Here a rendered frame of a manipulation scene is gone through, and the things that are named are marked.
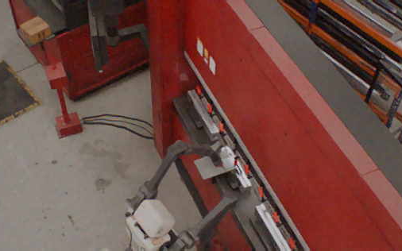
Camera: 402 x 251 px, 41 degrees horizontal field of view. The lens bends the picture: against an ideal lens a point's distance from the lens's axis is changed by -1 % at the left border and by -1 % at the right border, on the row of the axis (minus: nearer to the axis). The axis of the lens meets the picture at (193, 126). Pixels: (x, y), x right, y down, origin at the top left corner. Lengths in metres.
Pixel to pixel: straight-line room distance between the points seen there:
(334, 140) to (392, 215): 0.44
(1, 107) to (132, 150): 1.51
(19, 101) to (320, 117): 4.01
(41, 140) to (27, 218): 0.91
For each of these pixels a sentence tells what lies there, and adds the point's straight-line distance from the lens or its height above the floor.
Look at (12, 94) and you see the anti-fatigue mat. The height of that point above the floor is 0.01.
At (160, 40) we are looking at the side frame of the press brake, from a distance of 4.11.
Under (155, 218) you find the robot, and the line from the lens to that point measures 3.28.
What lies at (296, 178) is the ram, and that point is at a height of 1.75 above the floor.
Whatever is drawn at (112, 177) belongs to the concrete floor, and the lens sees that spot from 5.18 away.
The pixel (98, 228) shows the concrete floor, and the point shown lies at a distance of 4.89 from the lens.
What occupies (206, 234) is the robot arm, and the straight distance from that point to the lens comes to 3.63.
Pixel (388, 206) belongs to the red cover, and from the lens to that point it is 2.39.
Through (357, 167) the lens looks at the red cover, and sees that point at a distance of 2.46.
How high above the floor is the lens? 4.18
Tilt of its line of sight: 49 degrees down
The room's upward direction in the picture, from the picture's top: 2 degrees clockwise
